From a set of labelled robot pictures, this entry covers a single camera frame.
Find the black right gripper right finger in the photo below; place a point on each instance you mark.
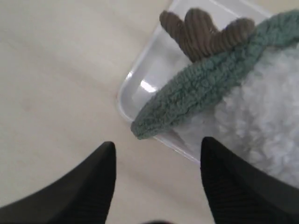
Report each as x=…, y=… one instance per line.
x=238, y=193

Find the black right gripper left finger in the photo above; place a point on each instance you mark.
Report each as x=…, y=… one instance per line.
x=82, y=196

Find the green knitted scarf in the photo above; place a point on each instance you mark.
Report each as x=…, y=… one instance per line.
x=202, y=85

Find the white plush snowman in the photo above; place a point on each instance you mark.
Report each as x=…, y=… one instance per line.
x=259, y=119

